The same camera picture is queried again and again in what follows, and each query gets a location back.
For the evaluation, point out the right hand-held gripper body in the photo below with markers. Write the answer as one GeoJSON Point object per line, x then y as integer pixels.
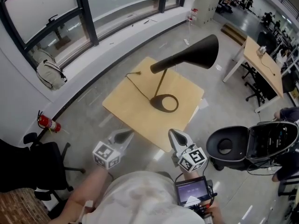
{"type": "Point", "coordinates": [194, 160]}

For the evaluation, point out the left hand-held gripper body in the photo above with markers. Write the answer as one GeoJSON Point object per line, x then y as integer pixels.
{"type": "Point", "coordinates": [104, 151]}

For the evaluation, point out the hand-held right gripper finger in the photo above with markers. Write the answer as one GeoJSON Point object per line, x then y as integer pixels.
{"type": "Point", "coordinates": [173, 143]}
{"type": "Point", "coordinates": [185, 140]}

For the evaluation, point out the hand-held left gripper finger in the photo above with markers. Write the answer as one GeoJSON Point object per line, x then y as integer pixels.
{"type": "Point", "coordinates": [128, 141]}
{"type": "Point", "coordinates": [118, 133]}

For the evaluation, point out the black desk lamp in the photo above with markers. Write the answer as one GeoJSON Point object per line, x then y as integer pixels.
{"type": "Point", "coordinates": [198, 52]}

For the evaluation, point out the person's left forearm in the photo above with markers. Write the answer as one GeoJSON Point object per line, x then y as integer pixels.
{"type": "Point", "coordinates": [86, 190]}

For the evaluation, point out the long wooden white-legged desk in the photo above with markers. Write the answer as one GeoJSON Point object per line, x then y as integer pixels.
{"type": "Point", "coordinates": [251, 49]}

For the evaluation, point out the square wooden table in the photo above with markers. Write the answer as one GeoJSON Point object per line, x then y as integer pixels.
{"type": "Point", "coordinates": [130, 115]}

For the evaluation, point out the small black monitor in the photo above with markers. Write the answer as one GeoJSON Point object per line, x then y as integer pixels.
{"type": "Point", "coordinates": [191, 190]}

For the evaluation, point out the person's black shoe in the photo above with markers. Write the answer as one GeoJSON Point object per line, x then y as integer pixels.
{"type": "Point", "coordinates": [164, 174]}

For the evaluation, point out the white paper sheet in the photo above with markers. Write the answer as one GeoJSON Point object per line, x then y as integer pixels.
{"type": "Point", "coordinates": [203, 104]}

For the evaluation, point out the person's white shirt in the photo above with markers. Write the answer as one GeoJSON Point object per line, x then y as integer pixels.
{"type": "Point", "coordinates": [140, 195]}

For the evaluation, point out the black office chair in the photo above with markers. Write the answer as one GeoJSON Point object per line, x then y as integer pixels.
{"type": "Point", "coordinates": [46, 162]}
{"type": "Point", "coordinates": [266, 39]}
{"type": "Point", "coordinates": [288, 83]}
{"type": "Point", "coordinates": [261, 87]}

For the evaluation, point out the red fire extinguisher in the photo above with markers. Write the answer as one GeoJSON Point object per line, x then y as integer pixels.
{"type": "Point", "coordinates": [50, 123]}

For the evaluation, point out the small round white lid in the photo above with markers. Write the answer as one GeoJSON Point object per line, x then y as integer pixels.
{"type": "Point", "coordinates": [218, 67]}

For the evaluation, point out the beige backpack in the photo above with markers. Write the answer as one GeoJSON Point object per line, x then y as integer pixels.
{"type": "Point", "coordinates": [50, 74]}

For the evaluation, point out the white power strip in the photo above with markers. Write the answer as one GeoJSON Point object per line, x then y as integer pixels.
{"type": "Point", "coordinates": [186, 42]}

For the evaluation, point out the wooden step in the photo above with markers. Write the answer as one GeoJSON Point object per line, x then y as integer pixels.
{"type": "Point", "coordinates": [233, 34]}

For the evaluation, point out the silver kettle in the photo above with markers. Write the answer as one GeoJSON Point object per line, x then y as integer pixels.
{"type": "Point", "coordinates": [261, 51]}

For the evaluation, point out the white metal shelf rack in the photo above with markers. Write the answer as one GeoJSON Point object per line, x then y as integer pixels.
{"type": "Point", "coordinates": [295, 97]}

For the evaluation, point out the black framed window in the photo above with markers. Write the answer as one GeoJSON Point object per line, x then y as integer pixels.
{"type": "Point", "coordinates": [87, 13]}

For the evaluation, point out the red capped bottle pack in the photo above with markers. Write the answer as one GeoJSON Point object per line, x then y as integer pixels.
{"type": "Point", "coordinates": [192, 15]}

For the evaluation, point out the grey metal lockers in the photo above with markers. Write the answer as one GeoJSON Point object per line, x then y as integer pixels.
{"type": "Point", "coordinates": [208, 3]}

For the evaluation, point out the black monitor mount rig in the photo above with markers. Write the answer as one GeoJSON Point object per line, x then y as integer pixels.
{"type": "Point", "coordinates": [205, 212]}

